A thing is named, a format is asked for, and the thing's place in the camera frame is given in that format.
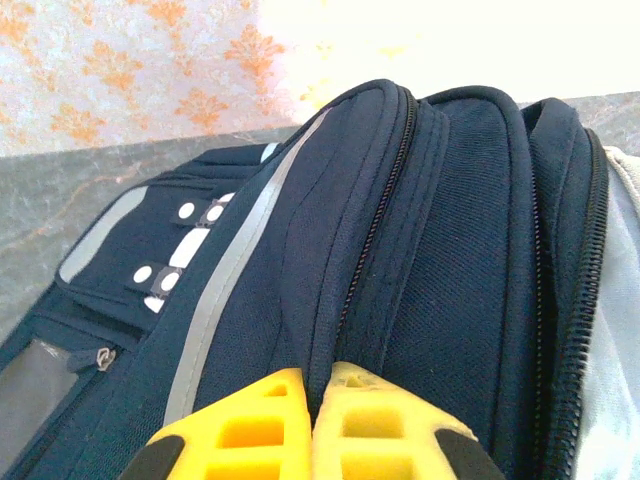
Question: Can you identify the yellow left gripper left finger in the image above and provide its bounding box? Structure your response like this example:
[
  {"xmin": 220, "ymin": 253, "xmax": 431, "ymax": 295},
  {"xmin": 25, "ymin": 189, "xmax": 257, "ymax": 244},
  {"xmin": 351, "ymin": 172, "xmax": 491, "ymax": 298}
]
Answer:
[{"xmin": 119, "ymin": 367, "xmax": 314, "ymax": 480}]

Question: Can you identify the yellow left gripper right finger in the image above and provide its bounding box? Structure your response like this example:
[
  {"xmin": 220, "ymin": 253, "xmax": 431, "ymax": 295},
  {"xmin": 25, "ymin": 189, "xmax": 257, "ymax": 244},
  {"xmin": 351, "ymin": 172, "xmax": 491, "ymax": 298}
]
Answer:
[{"xmin": 312, "ymin": 362, "xmax": 506, "ymax": 480}]

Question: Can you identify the navy blue backpack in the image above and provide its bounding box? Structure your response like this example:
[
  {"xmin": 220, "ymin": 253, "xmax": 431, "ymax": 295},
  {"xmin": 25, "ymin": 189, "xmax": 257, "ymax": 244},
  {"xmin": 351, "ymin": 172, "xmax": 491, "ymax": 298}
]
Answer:
[{"xmin": 0, "ymin": 77, "xmax": 640, "ymax": 480}]

